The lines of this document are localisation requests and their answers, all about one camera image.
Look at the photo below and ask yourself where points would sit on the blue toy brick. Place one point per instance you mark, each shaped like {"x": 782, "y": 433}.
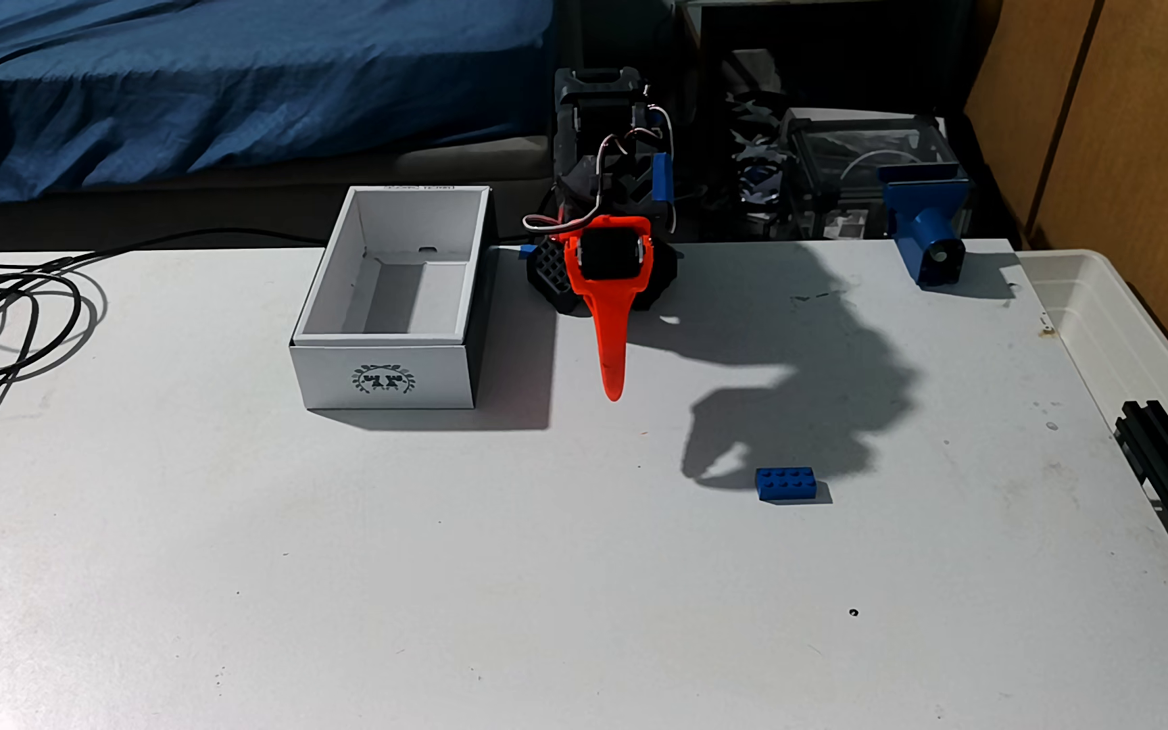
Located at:
{"x": 785, "y": 485}

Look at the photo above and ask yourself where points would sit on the white cardboard box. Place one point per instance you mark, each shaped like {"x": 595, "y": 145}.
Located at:
{"x": 381, "y": 380}

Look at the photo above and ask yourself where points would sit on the clear plastic container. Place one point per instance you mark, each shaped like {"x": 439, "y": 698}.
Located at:
{"x": 848, "y": 152}

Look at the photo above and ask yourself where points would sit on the white plastic bin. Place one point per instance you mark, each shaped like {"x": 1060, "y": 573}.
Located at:
{"x": 1101, "y": 324}

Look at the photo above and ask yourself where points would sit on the blue printed holder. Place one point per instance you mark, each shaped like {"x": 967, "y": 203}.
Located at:
{"x": 924, "y": 218}

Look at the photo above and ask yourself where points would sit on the wooden cabinet panels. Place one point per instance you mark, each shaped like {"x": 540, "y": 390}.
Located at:
{"x": 1131, "y": 122}

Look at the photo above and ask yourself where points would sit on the black device with fan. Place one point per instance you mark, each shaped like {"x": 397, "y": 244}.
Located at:
{"x": 758, "y": 172}

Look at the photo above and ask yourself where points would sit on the black grid table clamp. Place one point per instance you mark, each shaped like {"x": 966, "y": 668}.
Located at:
{"x": 552, "y": 269}

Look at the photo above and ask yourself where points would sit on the grey bed base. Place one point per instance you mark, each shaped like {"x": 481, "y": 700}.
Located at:
{"x": 239, "y": 208}

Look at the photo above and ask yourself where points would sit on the blue bed sheet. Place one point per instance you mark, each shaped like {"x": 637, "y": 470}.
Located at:
{"x": 189, "y": 81}

